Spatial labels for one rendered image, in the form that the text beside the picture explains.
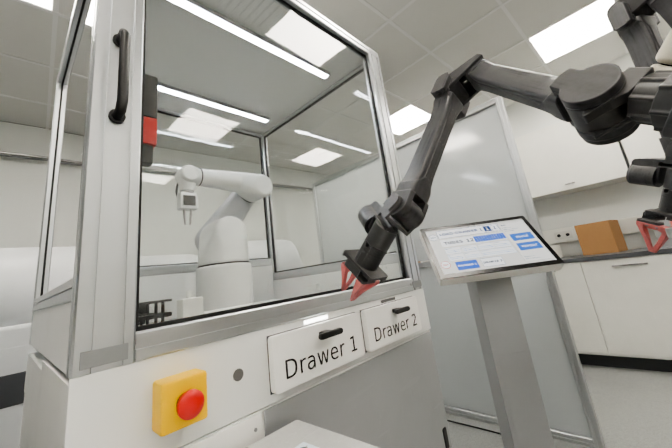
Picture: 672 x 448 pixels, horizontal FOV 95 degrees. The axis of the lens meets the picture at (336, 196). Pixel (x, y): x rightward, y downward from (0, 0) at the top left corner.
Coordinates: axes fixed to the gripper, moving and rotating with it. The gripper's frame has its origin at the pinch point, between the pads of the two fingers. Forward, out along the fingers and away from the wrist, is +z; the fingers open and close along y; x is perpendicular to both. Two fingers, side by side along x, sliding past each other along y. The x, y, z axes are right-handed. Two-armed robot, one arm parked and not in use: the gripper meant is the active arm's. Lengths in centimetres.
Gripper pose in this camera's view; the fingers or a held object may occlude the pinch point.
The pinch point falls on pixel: (349, 292)
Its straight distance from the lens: 78.4
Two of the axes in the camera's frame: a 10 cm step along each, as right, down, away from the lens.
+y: -5.8, -5.1, 6.4
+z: -4.2, 8.6, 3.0
